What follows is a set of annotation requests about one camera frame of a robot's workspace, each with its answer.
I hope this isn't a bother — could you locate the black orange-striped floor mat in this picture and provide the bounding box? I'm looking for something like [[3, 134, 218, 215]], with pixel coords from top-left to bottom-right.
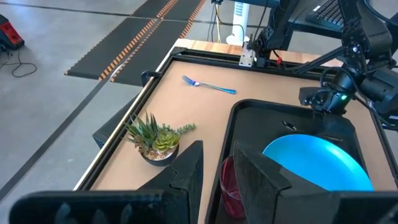
[[64, 0, 180, 81], [109, 0, 207, 87]]

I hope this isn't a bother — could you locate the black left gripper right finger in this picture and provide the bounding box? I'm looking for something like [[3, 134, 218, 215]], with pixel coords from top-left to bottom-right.
[[233, 141, 330, 224]]

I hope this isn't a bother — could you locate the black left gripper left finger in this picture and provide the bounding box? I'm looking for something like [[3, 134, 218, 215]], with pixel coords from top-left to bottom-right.
[[139, 139, 205, 224]]

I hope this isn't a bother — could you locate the red and black device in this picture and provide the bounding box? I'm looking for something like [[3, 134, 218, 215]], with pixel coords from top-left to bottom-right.
[[0, 14, 25, 52]]

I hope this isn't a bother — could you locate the black clamp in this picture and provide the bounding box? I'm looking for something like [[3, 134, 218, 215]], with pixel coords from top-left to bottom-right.
[[141, 70, 163, 88]]

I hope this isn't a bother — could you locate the white pole with round base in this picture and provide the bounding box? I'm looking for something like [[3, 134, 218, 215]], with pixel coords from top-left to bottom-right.
[[225, 1, 251, 47]]

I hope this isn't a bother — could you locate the iridescent blue metal fork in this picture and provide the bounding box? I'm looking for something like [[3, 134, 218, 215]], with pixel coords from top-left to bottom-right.
[[181, 75, 238, 95]]

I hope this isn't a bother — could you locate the black plastic tray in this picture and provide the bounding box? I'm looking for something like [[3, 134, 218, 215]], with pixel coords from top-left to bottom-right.
[[204, 98, 398, 224]]

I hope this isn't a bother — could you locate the black keyboard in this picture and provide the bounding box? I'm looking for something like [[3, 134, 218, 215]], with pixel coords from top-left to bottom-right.
[[305, 0, 346, 28]]

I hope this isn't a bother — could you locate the blue round plate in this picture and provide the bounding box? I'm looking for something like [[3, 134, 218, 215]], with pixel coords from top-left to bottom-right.
[[262, 134, 375, 192]]

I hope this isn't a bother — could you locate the pink translucent plastic cup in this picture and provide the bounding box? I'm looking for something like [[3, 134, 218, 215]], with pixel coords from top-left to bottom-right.
[[218, 154, 247, 220]]

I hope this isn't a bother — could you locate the black floor cable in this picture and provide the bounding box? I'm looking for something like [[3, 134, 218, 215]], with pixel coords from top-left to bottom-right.
[[0, 49, 38, 78]]

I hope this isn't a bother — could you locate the succulent plant in black bowl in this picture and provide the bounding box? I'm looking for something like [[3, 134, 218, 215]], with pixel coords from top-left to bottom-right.
[[123, 111, 197, 167]]

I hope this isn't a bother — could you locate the yellow cable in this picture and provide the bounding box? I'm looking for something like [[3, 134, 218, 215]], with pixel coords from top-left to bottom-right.
[[215, 2, 222, 44]]

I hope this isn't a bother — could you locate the silver metal bracket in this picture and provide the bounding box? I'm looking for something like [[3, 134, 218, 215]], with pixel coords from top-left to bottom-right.
[[238, 41, 256, 68]]

